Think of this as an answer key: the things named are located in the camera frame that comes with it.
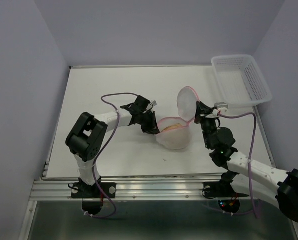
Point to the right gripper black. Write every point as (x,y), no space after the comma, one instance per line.
(201,109)

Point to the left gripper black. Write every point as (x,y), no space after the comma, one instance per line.
(152,128)

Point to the white mesh laundry bag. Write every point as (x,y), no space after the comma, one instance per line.
(174,133)

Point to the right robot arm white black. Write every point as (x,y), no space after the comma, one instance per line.
(244,175)

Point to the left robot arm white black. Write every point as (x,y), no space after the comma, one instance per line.
(92,133)

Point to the beige bra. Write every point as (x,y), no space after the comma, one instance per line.
(173,127)

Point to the white plastic basket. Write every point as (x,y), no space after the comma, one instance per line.
(240,80)

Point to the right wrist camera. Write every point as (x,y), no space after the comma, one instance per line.
(218,108)

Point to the aluminium rail frame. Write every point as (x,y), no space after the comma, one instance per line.
(158,191)

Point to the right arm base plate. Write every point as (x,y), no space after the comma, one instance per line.
(219,187)

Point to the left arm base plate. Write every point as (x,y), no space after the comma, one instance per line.
(80,190)

